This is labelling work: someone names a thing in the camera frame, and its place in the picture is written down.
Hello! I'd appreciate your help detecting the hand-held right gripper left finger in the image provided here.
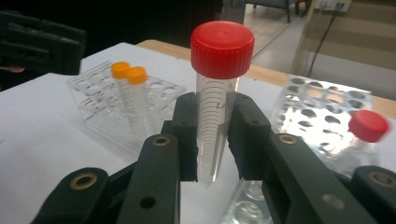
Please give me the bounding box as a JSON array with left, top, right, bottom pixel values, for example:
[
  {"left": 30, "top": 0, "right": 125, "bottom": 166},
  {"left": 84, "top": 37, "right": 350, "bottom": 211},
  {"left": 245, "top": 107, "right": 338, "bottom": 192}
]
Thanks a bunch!
[{"left": 162, "top": 91, "right": 199, "bottom": 182}]

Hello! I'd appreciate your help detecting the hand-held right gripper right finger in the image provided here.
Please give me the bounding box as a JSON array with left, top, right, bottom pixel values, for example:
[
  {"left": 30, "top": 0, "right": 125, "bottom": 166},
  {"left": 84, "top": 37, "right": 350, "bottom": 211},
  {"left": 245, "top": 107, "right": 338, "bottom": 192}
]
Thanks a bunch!
[{"left": 227, "top": 91, "right": 272, "bottom": 181}]

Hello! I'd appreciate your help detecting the clear acrylic tube rack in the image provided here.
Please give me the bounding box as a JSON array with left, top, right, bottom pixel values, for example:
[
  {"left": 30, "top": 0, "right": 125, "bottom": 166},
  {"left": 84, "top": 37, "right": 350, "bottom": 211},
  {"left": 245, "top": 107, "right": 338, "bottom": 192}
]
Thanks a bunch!
[{"left": 66, "top": 60, "right": 187, "bottom": 153}]

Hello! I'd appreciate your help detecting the aluminium test tube rack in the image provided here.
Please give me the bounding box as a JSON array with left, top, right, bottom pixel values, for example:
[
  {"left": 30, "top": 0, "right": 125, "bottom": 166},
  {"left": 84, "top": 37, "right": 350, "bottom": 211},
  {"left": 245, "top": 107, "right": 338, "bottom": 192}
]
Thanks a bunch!
[{"left": 219, "top": 74, "right": 382, "bottom": 224}]

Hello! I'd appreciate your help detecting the orange cap centrifuge tube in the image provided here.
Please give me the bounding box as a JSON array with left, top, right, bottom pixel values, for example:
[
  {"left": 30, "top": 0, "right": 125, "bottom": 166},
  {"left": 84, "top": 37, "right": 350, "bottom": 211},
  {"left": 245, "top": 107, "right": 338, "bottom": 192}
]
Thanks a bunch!
[
  {"left": 125, "top": 66, "right": 160, "bottom": 134},
  {"left": 110, "top": 61, "right": 141, "bottom": 133}
]

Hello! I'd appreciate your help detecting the red cap centrifuge tube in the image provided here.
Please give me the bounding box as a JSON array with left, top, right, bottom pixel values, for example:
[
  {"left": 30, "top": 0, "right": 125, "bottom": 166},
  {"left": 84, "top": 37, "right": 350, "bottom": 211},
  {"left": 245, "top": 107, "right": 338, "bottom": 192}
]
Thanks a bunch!
[
  {"left": 190, "top": 21, "right": 256, "bottom": 189},
  {"left": 347, "top": 109, "right": 391, "bottom": 175}
]

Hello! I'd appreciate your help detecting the black cable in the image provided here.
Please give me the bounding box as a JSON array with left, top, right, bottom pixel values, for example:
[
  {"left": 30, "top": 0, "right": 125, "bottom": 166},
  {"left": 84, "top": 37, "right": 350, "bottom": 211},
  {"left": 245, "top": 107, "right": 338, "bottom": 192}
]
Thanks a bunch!
[{"left": 306, "top": 3, "right": 344, "bottom": 77}]

